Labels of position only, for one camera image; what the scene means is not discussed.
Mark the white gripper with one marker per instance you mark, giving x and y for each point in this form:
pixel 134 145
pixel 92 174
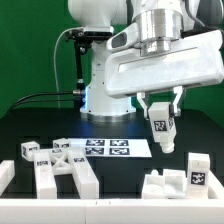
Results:
pixel 193 61

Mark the white chair seat block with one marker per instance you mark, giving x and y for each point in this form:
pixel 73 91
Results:
pixel 170 185

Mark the white X-frame chair legs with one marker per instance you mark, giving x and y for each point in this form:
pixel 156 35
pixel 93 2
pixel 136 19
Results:
pixel 64 161

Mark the small white tagged cube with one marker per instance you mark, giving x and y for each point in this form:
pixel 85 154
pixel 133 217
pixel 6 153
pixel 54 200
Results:
pixel 28 149

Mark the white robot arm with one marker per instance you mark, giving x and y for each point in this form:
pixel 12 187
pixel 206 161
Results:
pixel 142 47

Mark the small white cube left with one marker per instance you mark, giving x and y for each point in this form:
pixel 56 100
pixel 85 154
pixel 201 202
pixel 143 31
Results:
pixel 61 143

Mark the white left fence bar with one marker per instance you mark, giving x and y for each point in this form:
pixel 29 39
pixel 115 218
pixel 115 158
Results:
pixel 7 173

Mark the white front fence bar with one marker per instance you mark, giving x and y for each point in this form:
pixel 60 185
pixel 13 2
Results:
pixel 111 211

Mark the white flat tagged base plate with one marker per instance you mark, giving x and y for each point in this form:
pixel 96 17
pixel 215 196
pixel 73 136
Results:
pixel 97 147

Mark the black camera on stand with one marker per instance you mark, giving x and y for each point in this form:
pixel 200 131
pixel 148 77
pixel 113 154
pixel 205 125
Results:
pixel 82 43

